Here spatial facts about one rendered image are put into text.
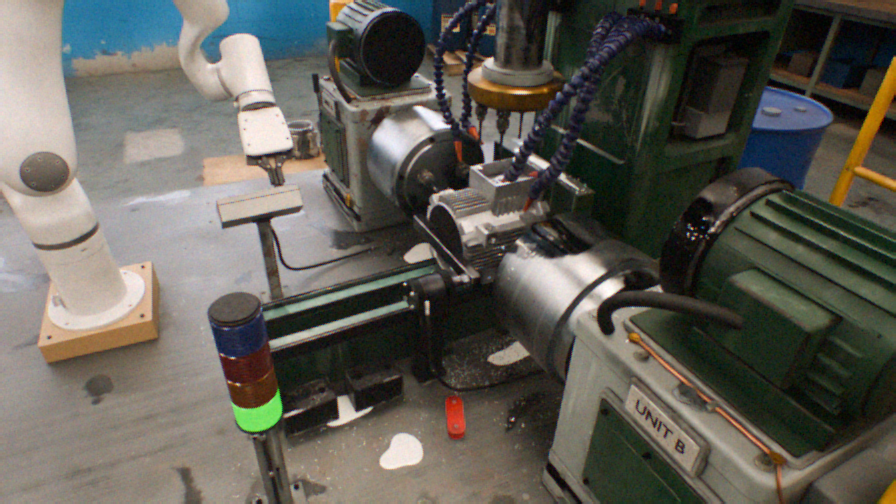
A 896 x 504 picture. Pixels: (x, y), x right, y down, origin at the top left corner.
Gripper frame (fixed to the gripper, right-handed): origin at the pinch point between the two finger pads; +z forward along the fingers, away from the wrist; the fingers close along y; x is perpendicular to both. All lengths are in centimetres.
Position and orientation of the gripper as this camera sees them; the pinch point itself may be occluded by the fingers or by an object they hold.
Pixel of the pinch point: (276, 178)
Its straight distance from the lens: 127.9
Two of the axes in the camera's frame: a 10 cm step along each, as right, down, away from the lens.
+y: 8.9, -2.4, 3.8
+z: 2.8, 9.6, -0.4
